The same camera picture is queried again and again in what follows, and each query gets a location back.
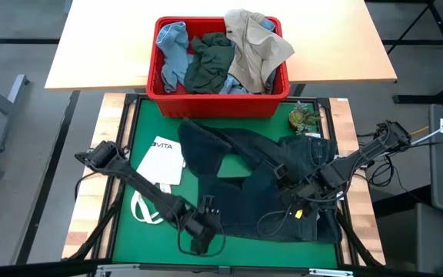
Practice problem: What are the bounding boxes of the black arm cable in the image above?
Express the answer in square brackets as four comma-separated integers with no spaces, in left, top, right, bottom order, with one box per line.
[256,207,296,237]
[175,225,227,258]

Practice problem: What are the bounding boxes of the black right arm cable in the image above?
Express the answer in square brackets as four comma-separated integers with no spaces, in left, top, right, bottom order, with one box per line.
[256,207,296,237]

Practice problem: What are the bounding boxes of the grey metal stand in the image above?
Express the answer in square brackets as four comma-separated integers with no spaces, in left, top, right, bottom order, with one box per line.
[0,74,30,153]

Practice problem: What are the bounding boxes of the green table mat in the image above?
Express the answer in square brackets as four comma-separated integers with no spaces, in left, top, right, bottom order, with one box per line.
[112,98,338,269]

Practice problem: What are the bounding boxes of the grey box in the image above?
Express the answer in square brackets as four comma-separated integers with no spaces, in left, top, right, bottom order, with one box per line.
[375,202,443,274]

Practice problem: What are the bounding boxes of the small artificial potted plant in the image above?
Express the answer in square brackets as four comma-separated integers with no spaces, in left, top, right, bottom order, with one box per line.
[288,100,321,135]

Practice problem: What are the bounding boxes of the black aluminium table frame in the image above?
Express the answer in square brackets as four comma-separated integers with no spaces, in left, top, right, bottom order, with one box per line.
[62,93,386,277]

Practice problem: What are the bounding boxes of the cream canvas tote bag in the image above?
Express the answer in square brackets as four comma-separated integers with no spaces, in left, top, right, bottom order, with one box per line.
[130,135,187,225]

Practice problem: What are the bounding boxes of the black diagonal strut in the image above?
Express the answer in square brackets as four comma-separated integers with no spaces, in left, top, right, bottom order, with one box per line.
[67,188,125,261]
[335,209,385,269]

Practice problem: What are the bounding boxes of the light blue garment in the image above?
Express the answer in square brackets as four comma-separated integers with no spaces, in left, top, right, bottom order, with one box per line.
[155,21,195,95]

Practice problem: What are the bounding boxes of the black cable bundle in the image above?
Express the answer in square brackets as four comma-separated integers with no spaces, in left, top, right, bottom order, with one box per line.
[367,159,398,189]

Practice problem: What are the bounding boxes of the dark green garment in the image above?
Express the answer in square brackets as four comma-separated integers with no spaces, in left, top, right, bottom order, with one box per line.
[184,32,236,95]

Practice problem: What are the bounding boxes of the dark blue denim jeans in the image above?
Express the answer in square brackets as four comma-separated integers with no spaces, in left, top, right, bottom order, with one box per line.
[177,118,344,245]

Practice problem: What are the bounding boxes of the black metal stand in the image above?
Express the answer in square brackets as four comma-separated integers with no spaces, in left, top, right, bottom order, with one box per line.
[382,0,443,105]

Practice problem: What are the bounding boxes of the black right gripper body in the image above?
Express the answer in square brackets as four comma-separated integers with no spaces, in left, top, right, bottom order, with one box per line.
[273,163,336,211]

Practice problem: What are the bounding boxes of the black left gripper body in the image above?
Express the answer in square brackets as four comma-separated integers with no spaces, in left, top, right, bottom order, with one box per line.
[181,195,225,255]

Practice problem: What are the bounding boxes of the red plastic laundry bin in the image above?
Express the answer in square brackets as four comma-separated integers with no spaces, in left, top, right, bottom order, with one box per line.
[145,15,291,118]

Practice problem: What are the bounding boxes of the beige garment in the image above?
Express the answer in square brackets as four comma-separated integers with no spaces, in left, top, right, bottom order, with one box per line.
[223,8,295,95]

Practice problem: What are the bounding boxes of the light wood table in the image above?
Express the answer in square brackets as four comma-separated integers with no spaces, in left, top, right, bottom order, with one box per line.
[44,0,398,92]

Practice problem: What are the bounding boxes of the silver frame bracket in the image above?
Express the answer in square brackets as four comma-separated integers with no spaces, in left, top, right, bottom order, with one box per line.
[308,268,354,277]
[95,264,130,277]

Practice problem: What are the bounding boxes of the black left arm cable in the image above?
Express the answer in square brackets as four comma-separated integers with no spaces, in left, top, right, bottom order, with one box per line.
[175,225,227,258]

